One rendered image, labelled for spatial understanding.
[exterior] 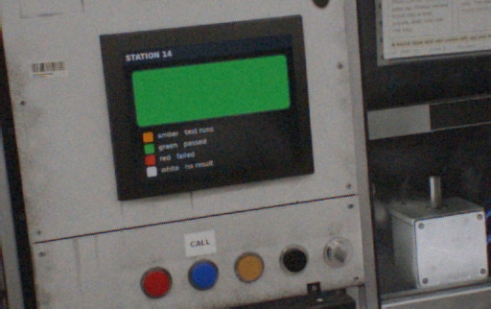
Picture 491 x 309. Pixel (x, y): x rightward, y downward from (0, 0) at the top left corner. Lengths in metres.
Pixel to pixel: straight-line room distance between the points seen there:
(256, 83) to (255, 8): 0.09
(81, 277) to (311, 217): 0.30
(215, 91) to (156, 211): 0.17
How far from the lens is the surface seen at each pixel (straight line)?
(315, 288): 1.37
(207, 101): 1.26
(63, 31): 1.25
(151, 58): 1.25
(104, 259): 1.30
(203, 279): 1.32
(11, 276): 1.31
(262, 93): 1.28
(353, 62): 1.35
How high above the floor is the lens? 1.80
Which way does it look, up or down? 10 degrees down
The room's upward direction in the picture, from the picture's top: 5 degrees counter-clockwise
